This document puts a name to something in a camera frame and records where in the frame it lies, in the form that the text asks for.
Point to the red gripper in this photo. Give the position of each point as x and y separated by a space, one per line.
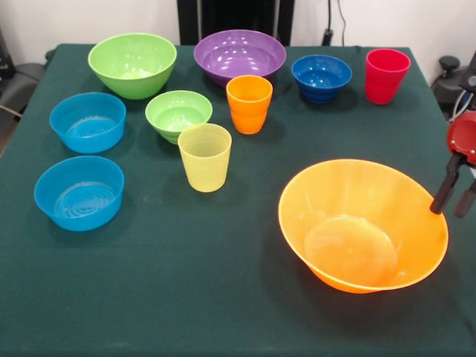
465 135

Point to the large orange bowl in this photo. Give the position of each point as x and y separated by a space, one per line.
360 208

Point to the red cup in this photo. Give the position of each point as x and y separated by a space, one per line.
385 82

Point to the dark blue bowl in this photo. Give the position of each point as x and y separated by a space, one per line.
321 76

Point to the orange cup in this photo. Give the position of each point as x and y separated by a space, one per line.
249 111

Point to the yellow cup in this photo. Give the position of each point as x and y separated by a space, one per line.
204 163

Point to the purple bowl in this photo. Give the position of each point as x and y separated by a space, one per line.
240 56

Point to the small green bowl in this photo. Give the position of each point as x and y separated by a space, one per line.
178 115

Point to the dark green tablecloth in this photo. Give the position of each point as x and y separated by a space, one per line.
148 279

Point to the large green bowl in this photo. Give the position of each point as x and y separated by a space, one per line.
132 67

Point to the light blue bowl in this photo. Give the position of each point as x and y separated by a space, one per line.
79 197
87 124

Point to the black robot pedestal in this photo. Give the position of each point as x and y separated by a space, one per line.
238 15

